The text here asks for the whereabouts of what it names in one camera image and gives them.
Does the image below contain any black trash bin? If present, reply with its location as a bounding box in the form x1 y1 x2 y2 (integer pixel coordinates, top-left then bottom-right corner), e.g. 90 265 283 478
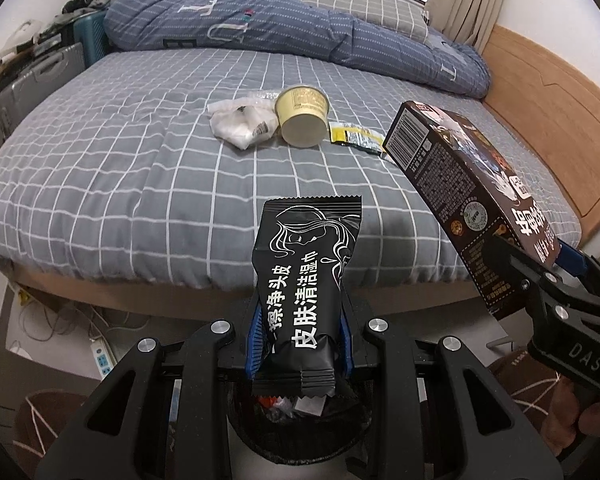
227 379 373 466

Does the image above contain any clear bubble wrap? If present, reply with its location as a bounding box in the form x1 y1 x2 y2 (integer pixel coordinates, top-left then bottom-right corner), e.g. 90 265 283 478
239 90 280 108

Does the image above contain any grey suitcase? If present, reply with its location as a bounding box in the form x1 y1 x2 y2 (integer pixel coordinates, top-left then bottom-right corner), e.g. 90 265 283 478
0 42 85 146

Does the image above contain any teal suitcase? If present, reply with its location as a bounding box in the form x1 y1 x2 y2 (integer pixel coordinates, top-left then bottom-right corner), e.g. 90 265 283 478
73 11 111 68

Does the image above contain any grey checked bed sheet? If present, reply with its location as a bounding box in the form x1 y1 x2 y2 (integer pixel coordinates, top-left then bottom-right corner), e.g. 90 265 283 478
0 49 582 290

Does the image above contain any white power strip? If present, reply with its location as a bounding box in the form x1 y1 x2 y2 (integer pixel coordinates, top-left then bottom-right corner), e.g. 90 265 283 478
91 338 116 379

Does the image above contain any brown carton box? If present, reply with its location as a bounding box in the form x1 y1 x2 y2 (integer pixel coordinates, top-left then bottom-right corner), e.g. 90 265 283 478
384 101 559 318

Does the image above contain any grey checked pillow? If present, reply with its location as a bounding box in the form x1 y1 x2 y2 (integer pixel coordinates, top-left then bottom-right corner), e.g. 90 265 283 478
301 0 429 44

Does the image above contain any blue striped duvet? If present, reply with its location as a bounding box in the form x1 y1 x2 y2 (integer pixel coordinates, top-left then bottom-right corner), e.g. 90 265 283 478
104 0 491 99

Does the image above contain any black wet wipe packet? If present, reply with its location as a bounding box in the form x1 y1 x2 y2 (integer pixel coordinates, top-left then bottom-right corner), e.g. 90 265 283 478
252 195 362 396

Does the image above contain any wooden bed frame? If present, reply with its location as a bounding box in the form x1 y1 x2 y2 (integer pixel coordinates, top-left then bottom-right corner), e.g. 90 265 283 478
0 259 478 321

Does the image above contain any yellow noodle cup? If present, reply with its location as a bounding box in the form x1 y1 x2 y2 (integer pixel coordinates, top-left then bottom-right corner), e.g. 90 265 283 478
274 86 329 148

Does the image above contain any wooden headboard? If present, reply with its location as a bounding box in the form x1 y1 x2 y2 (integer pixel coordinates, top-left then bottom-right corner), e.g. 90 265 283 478
482 25 600 242

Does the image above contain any yellow snack wrapper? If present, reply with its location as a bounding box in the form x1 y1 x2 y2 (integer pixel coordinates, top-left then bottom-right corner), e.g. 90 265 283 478
329 122 385 155

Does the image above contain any clutter on suitcases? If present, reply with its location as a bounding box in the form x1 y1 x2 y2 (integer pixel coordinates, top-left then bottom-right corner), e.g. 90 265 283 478
0 0 110 92

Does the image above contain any right hand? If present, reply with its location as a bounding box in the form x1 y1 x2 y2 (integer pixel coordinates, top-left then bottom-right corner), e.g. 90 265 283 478
540 376 600 456

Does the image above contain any white translucent plastic bag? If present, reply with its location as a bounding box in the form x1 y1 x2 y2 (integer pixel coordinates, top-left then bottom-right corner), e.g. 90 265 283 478
207 96 279 151

